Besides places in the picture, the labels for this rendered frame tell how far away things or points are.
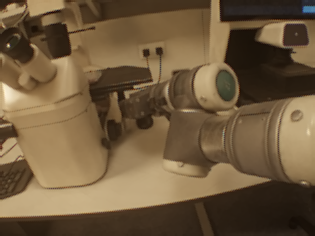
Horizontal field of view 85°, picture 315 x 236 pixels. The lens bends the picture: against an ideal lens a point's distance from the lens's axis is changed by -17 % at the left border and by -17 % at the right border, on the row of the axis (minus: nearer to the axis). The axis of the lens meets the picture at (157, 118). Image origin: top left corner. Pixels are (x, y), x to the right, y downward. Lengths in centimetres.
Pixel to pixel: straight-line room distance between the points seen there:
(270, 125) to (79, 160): 40
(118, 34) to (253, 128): 102
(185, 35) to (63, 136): 91
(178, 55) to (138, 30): 26
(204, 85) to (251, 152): 14
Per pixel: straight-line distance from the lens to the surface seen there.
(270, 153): 19
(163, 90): 40
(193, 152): 29
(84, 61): 81
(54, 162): 50
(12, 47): 37
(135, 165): 55
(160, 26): 116
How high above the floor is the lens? 109
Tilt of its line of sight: 27 degrees down
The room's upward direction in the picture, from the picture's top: 8 degrees counter-clockwise
